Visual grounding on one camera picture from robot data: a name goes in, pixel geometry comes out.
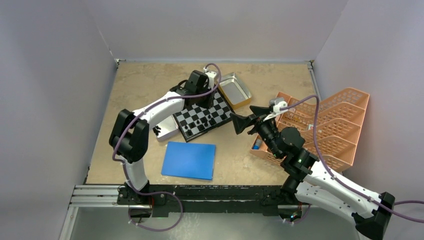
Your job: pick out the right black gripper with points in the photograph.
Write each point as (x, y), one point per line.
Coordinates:
(241, 123)

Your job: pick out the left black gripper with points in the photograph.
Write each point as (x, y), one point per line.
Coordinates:
(208, 103)

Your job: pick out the black chess rook corner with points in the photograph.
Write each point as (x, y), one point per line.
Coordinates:
(188, 132)

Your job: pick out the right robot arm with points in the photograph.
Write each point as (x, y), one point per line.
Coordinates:
(310, 182)

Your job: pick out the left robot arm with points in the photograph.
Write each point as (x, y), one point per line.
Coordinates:
(130, 134)

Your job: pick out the pile of black chess pieces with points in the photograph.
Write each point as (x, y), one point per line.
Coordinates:
(156, 130)

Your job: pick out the gold rectangular metal tin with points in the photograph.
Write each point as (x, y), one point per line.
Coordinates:
(235, 91)

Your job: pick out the blue capped small bottle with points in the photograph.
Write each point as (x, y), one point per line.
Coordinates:
(257, 144)

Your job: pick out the black and silver chessboard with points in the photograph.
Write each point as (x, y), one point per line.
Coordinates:
(199, 116)

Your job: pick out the blue folder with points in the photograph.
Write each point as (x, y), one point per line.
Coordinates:
(189, 160)

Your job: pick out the orange plastic tiered organizer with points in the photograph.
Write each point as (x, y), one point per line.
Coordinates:
(339, 124)

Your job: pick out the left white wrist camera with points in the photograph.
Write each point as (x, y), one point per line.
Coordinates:
(213, 77)

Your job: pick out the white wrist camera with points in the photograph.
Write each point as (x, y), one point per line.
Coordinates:
(213, 77)
(278, 106)

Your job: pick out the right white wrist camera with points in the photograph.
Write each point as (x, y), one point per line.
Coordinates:
(278, 106)

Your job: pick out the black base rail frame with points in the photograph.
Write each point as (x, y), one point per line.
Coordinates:
(161, 199)

